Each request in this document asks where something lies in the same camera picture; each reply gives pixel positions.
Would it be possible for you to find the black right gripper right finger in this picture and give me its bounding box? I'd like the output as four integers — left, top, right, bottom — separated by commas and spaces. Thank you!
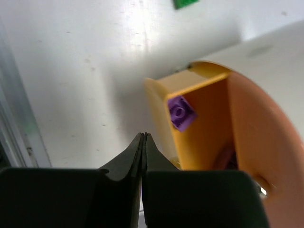
142, 133, 269, 228

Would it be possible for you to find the green lego brick right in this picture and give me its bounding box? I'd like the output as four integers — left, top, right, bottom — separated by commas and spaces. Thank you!
173, 0, 198, 10

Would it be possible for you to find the salmon orange top drawer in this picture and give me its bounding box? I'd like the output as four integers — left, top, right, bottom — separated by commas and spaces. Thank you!
228, 72, 304, 228

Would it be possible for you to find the purple sloped lego brick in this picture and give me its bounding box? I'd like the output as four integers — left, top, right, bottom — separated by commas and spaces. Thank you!
168, 96, 197, 132

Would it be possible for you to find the yellow orange drawer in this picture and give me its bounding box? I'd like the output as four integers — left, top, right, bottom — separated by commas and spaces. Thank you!
144, 61, 234, 170

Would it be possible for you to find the cream cylindrical drawer cabinet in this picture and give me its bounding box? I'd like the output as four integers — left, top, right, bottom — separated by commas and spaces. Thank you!
145, 21, 304, 108

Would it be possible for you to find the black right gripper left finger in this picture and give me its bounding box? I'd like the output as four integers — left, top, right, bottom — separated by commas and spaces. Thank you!
0, 133, 144, 228

